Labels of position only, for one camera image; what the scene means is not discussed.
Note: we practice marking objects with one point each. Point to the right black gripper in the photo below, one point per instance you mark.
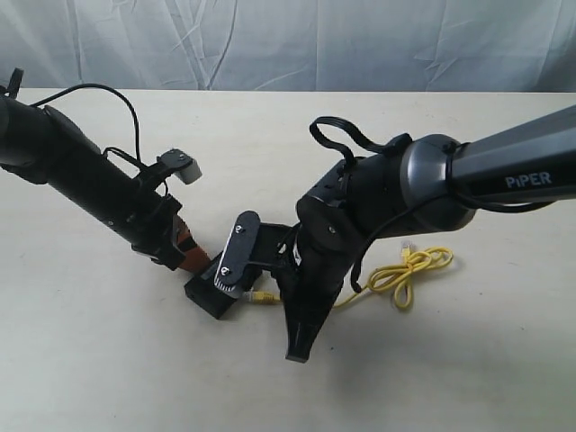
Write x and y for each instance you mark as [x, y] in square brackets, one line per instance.
[309, 280]

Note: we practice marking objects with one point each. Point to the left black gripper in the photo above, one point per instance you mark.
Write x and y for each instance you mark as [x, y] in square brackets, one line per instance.
[154, 230]

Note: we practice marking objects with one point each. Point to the black rectangular adapter box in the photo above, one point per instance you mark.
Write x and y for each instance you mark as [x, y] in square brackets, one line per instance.
[201, 291]

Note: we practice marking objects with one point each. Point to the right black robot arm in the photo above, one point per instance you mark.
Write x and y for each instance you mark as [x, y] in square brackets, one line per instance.
[408, 187]

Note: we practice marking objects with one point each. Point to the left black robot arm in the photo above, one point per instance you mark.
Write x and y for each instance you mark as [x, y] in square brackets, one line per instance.
[44, 147]

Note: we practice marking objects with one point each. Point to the grey wrinkled backdrop curtain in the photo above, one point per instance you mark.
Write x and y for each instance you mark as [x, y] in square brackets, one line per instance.
[430, 46]

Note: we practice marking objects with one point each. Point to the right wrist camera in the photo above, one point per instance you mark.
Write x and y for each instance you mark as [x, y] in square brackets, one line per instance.
[253, 246]

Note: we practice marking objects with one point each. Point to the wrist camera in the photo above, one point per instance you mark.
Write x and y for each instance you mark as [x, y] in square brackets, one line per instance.
[177, 163]
[253, 246]

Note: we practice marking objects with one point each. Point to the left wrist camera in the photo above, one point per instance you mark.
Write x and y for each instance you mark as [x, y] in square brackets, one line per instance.
[177, 163]

